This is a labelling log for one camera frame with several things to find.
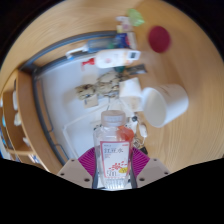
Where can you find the white earbuds case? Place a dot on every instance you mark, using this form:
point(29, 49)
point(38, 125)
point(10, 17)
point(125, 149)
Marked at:
point(143, 130)

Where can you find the small green bottle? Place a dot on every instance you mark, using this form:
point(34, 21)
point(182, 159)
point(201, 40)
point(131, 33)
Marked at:
point(136, 17)

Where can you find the flat round red coaster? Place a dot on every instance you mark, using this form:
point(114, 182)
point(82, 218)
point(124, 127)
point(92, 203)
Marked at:
point(159, 39)

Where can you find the white plastic cup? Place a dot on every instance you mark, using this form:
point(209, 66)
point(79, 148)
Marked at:
point(166, 103)

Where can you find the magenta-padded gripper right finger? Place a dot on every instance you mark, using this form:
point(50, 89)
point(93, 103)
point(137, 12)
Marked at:
point(152, 170)

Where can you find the white pump bottle, red pump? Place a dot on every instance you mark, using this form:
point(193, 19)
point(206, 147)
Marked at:
point(115, 58)

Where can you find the blue and white carton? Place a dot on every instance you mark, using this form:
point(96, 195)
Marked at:
point(125, 40)

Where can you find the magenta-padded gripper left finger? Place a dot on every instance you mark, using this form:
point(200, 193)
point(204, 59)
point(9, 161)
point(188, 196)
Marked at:
point(74, 171)

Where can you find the wooden shelf unit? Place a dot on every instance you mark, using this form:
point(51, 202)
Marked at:
point(23, 113)

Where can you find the brown tree-man figurine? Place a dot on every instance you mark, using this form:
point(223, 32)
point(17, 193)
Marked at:
point(103, 85)

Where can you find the clear drink bottle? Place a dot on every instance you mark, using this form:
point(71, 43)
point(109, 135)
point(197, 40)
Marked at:
point(112, 153)

